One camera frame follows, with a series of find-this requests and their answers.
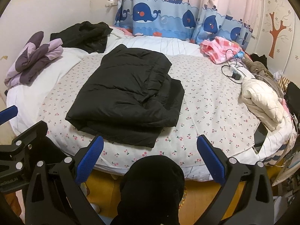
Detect black puffer jacket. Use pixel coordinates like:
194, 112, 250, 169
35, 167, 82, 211
66, 45, 185, 148

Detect pink checked cloth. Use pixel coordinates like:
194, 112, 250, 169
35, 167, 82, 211
199, 37, 245, 65

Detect cherry print bed sheet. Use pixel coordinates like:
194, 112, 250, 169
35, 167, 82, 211
38, 48, 259, 179

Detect whale print blue curtain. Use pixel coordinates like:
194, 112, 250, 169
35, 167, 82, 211
115, 0, 261, 48

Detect wall power socket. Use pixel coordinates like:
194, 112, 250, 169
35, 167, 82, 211
105, 0, 118, 7

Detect black knee trousers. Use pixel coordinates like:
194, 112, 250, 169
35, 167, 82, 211
111, 155, 185, 224

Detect black charger cable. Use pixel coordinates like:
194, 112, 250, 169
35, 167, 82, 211
220, 49, 246, 85

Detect brown clothes pile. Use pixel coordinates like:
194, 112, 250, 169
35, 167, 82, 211
242, 58, 273, 79

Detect cream puffer jacket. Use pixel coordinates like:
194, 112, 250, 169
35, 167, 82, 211
241, 77, 285, 131

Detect white power strip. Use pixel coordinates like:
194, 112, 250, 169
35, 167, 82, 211
229, 64, 246, 81

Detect black crumpled garment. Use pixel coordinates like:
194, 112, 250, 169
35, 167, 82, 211
50, 21, 112, 53

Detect purple patterned blanket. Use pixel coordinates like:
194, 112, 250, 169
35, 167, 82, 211
4, 31, 63, 88

